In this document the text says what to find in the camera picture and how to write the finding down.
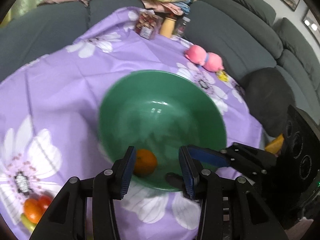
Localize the dark grey cushion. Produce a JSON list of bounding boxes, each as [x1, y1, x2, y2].
[[244, 68, 296, 138]]

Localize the grey sofa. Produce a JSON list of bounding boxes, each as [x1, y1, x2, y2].
[[1, 0, 319, 122]]

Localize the red cherry tomato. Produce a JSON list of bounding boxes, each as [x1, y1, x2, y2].
[[38, 195, 52, 212]]

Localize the clear box of dates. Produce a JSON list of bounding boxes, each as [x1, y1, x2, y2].
[[135, 11, 162, 40]]

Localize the clear jar dark lid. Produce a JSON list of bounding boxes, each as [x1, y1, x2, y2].
[[173, 16, 190, 37]]

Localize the yellow banana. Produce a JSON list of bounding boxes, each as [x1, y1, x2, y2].
[[21, 214, 36, 233]]

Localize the yellow toy piece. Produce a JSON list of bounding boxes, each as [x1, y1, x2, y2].
[[216, 70, 229, 82]]

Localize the purple floral tablecloth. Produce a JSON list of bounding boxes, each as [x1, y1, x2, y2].
[[1, 7, 262, 239]]

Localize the orange mandarin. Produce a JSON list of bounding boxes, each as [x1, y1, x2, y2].
[[23, 198, 43, 224], [133, 149, 158, 177]]

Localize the yellow bottle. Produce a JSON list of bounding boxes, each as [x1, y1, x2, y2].
[[159, 16, 176, 38]]

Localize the green plastic bowl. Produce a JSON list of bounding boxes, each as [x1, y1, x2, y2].
[[98, 70, 227, 192]]

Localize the pink plush pig toy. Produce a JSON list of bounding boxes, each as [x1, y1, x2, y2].
[[184, 45, 224, 72]]

